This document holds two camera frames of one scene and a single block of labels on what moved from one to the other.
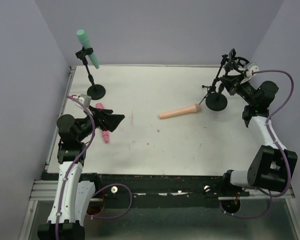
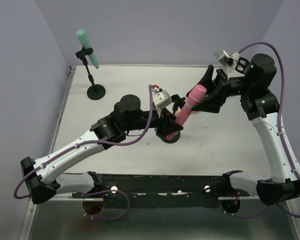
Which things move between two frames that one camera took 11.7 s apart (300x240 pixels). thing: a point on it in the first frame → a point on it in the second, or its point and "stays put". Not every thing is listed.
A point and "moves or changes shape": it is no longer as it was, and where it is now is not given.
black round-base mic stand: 95,91 stays put
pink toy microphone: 104,132 → 196,95
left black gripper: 100,120 → 162,122
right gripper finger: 232,54 → 207,80
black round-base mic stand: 216,101 moves or changes shape
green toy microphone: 85,43 stays put
